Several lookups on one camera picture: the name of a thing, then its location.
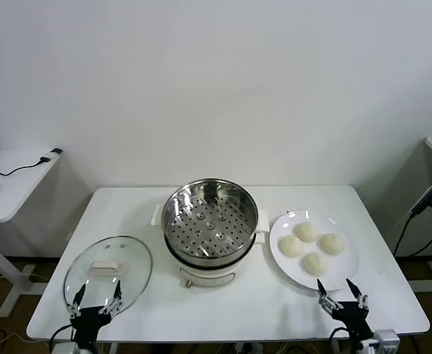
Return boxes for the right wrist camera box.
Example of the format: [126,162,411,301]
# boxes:
[355,329,401,354]

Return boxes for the black adapter with cable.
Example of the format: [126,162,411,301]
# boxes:
[392,188,432,257]

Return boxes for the white floor cable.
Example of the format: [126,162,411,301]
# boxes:
[15,271,51,284]

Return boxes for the white round plate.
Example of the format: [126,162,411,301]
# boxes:
[269,209,360,292]

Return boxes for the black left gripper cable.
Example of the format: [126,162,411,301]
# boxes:
[49,324,77,350]

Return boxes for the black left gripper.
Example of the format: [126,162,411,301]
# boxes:
[66,280,124,354]

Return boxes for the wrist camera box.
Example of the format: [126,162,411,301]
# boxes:
[51,341,79,354]
[355,329,401,354]

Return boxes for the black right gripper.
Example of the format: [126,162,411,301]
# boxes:
[317,278,374,344]

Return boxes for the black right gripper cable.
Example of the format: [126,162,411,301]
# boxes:
[330,326,352,354]

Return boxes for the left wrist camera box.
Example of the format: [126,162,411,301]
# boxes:
[51,341,79,354]

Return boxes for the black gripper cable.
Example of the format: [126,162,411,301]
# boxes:
[49,324,77,350]
[330,326,352,354]

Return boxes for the round glass pot lid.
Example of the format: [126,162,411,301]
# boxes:
[63,235,153,314]

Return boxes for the white side desk with cable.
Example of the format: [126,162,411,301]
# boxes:
[0,148,63,318]

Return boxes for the white steamed baozi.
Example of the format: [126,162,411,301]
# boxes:
[293,221,320,243]
[278,235,305,258]
[302,251,330,277]
[318,233,346,255]

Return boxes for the stainless steel steamer basket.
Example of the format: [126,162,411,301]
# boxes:
[151,178,270,260]

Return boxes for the white electric cooking pot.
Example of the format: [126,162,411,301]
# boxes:
[164,231,265,289]

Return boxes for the black cable with plug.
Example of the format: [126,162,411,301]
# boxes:
[0,156,52,178]

